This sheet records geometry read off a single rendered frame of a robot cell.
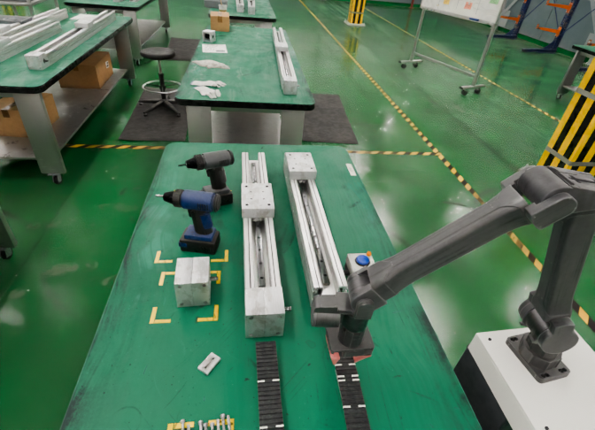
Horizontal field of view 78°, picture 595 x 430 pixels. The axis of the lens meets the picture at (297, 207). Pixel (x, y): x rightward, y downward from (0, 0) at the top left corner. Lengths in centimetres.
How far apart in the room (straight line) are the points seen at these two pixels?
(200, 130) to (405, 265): 215
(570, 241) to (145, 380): 94
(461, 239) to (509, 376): 45
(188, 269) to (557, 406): 94
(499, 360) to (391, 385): 27
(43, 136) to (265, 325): 245
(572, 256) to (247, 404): 74
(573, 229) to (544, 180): 12
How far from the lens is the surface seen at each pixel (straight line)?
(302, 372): 100
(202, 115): 265
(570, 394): 113
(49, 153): 319
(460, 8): 659
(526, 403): 106
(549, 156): 412
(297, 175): 148
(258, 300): 100
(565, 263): 87
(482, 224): 73
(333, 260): 114
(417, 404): 103
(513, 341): 115
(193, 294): 108
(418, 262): 74
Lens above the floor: 164
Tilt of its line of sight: 36 degrees down
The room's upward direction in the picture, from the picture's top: 6 degrees clockwise
